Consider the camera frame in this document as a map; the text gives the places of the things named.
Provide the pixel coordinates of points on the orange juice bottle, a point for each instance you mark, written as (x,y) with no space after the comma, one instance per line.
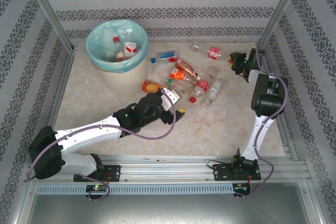
(151,86)

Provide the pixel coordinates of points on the clear bottle green white label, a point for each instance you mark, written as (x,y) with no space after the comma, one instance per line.
(215,87)

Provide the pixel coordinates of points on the blue label bottle blue cap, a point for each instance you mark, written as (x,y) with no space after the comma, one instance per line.
(165,56)

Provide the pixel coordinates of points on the light blue bin liner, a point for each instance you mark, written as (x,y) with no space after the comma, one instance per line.
(102,32)

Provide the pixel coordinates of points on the small bottle brown label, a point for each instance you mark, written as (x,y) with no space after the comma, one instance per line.
(120,56)

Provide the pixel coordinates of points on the clear bottle red floral label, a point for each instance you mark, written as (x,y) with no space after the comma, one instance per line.
(214,52)

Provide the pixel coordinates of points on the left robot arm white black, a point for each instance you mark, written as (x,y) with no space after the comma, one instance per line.
(86,129)

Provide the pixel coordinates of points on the grey metal panel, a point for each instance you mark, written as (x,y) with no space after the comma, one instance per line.
(170,211)

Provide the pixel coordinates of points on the clear bottle orange label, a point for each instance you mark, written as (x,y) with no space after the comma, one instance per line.
(178,74)

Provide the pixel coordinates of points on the red cap bottle red label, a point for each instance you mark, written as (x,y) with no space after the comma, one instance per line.
(202,85)

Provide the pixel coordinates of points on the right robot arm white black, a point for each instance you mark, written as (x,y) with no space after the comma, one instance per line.
(265,103)

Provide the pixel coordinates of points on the aluminium frame post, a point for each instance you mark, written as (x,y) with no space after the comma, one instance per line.
(44,6)
(283,3)

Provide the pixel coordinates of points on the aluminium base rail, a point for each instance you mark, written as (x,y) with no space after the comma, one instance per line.
(170,171)

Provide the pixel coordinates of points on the copper brown bottle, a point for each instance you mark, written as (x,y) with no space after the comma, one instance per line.
(185,66)

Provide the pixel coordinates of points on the pink label bottle white cap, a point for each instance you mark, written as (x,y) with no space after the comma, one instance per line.
(130,47)

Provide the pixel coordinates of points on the clear bottle green cap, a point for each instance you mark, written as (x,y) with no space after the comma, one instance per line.
(181,87)

